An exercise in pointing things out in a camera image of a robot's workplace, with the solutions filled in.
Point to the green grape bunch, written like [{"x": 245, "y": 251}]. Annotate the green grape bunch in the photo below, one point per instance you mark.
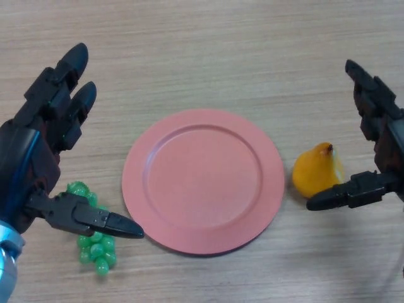
[{"x": 96, "y": 252}]

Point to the pink round plate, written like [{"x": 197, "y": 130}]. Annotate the pink round plate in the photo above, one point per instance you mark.
[{"x": 202, "y": 183}]

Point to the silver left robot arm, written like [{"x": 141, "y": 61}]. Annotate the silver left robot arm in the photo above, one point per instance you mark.
[{"x": 6, "y": 268}]

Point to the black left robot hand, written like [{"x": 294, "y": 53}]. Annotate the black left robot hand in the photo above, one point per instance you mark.
[{"x": 31, "y": 176}]

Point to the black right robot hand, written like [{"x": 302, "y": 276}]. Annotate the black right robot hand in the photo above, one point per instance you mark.
[{"x": 388, "y": 148}]

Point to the yellow pear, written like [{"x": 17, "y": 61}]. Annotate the yellow pear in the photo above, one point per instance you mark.
[{"x": 311, "y": 170}]

